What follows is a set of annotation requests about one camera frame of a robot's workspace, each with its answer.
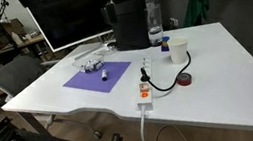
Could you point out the small white bottle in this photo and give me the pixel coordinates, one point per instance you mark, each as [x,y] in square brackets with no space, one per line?
[104,75]

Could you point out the purple placemat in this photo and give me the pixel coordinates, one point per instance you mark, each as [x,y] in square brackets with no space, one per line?
[94,82]

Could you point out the white power strip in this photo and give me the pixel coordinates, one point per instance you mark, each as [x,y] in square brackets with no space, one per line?
[145,95]

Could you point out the blue and yellow block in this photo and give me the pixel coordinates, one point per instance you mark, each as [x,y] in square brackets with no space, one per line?
[165,46]

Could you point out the black coffee machine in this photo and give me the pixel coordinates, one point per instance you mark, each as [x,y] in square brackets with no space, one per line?
[129,24]

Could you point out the white paper cup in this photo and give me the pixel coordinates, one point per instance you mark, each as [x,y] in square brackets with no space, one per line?
[178,49]

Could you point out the red tape roll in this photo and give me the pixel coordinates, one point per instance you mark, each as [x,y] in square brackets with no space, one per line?
[184,79]

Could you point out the clear water tank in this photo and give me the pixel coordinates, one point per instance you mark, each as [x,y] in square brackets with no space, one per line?
[155,30]

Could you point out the white framed monitor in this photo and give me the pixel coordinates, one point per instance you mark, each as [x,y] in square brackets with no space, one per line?
[65,23]

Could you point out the green cloth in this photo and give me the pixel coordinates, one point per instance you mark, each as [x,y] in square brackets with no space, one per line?
[196,11]

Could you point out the grey office chair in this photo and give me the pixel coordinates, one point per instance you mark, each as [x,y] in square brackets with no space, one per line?
[16,75]

